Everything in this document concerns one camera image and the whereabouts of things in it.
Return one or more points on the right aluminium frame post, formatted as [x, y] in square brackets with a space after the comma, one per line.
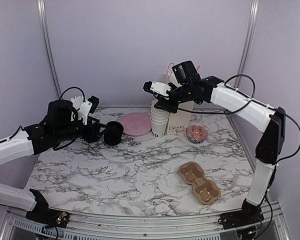
[249, 35]

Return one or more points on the brown cardboard cup carrier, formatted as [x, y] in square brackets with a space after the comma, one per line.
[205, 190]

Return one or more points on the paper takeout bag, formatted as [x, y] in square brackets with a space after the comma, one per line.
[178, 122]

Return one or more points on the stack of black lids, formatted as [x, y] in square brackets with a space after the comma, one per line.
[114, 134]

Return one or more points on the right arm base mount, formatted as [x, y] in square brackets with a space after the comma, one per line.
[248, 214]

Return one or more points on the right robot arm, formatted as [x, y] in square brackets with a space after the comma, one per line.
[270, 122]

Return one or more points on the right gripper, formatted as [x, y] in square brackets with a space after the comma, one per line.
[166, 105]

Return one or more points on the aluminium front rail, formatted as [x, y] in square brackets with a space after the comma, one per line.
[87, 226]

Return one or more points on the black cup with straws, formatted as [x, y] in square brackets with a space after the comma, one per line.
[77, 102]

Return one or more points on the pink plate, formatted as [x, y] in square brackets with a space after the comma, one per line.
[135, 124]

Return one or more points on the red patterned small bowl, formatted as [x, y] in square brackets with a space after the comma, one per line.
[196, 134]

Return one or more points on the stack of white paper cups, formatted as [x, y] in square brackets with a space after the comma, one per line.
[159, 119]

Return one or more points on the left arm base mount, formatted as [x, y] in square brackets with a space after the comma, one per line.
[41, 212]

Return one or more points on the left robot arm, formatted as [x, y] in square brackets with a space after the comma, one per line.
[62, 125]

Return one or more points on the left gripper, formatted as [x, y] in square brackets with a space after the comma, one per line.
[92, 135]

